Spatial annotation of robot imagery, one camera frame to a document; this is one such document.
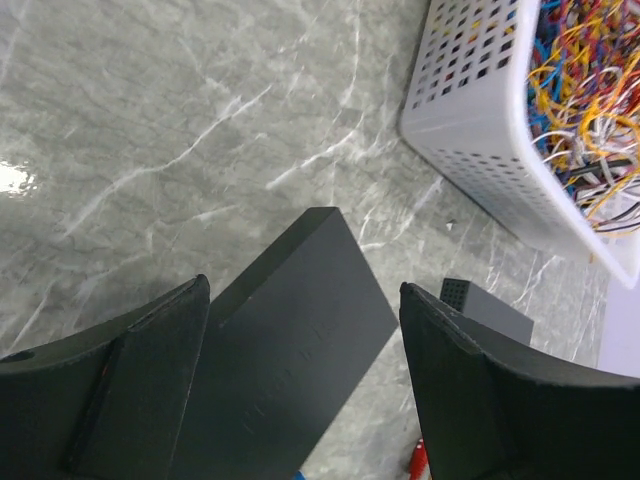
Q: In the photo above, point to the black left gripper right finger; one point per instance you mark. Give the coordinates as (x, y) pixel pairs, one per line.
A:
(490, 407)

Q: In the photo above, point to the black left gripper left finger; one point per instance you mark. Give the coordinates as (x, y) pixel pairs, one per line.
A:
(107, 402)

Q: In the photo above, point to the black network switch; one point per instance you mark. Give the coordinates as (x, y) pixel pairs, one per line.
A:
(286, 344)
(481, 306)

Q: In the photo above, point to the white plastic basket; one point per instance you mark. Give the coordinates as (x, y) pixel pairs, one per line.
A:
(465, 113)

